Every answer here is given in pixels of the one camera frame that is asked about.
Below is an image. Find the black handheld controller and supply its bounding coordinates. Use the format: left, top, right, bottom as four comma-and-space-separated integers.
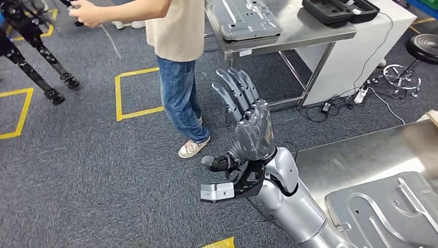
59, 0, 85, 28

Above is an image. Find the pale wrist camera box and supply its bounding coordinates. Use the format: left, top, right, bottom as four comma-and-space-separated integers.
200, 182, 236, 204

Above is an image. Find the black stool chrome base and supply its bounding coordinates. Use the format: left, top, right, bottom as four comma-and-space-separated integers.
372, 33, 438, 99

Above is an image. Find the grey stamped metal panel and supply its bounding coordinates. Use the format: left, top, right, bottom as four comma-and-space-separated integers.
205, 0, 284, 42

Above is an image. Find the blue metal rack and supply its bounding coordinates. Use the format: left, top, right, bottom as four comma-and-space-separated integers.
405, 0, 438, 20

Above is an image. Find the large stamped metal panel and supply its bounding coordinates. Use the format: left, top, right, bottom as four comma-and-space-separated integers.
324, 171, 438, 248

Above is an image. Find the white power strip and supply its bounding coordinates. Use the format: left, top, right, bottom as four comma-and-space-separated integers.
353, 85, 369, 105

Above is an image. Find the white cabinet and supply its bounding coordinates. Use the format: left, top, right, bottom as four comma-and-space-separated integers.
294, 0, 419, 107

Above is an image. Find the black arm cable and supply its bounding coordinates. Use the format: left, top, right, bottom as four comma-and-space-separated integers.
245, 141, 299, 227

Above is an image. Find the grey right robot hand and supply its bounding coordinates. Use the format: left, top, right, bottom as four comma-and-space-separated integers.
200, 68, 276, 174

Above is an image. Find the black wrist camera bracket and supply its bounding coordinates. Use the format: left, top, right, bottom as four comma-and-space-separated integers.
226, 160, 267, 200

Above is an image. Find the black foam tray case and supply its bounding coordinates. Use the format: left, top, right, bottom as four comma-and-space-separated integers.
301, 0, 381, 26

